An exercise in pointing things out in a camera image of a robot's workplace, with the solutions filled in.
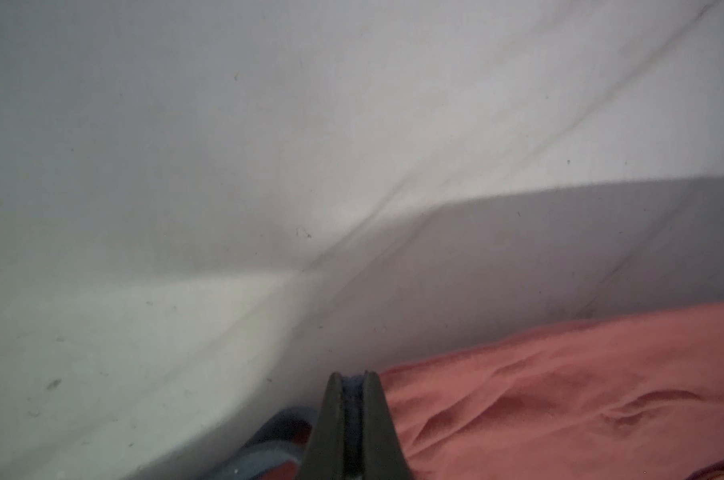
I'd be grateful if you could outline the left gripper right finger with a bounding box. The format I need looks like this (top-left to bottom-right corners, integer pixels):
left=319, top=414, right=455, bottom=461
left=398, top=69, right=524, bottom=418
left=361, top=372, right=414, bottom=480

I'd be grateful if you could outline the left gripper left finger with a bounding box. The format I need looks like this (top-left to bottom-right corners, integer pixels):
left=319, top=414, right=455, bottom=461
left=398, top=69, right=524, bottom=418
left=295, top=372, right=345, bottom=480

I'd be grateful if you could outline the red tank top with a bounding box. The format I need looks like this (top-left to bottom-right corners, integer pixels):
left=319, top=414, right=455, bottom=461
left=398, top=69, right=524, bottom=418
left=205, top=299, right=724, bottom=480

